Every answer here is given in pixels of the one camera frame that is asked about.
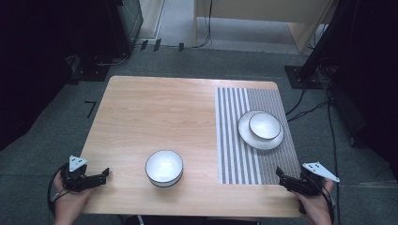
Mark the black hanging cable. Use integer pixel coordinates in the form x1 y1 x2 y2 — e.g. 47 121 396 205
191 0 214 50

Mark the person's left hand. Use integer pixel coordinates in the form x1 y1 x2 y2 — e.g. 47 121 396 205
53 179 96 221

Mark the dark equipment cabinet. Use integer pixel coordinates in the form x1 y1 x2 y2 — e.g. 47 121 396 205
104 0 145 58

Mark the long black floor cable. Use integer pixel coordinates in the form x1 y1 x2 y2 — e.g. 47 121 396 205
326 88 342 225

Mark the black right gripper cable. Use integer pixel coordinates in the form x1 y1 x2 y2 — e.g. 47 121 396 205
308 174 336 225

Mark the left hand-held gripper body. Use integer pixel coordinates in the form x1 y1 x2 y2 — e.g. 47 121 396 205
60 155 95 192

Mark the black slanted stand post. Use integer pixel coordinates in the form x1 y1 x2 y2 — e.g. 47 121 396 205
298 0 360 83

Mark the white plate with dark rim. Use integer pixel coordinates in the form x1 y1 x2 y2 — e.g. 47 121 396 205
237 110 285 151

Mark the white bowl with dark rim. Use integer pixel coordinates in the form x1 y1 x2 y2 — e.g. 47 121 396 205
145 149 185 188
248 112 283 141

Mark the black stand base plate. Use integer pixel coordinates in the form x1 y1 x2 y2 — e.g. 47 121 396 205
283 65 324 90
70 61 111 83

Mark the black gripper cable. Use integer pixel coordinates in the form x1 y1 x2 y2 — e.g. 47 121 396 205
47 164 69 218
308 174 336 225

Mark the light wooden desk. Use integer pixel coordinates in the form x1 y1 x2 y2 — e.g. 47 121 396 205
192 0 340 54

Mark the brown white striped woven placemat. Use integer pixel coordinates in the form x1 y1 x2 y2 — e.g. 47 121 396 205
214 87 302 186

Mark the person's right hand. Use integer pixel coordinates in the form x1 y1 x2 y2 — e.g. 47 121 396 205
294 179 334 225

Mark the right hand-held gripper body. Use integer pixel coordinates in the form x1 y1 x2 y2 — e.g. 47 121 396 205
294 161 341 197

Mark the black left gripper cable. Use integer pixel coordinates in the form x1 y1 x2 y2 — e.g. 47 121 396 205
47 164 69 218

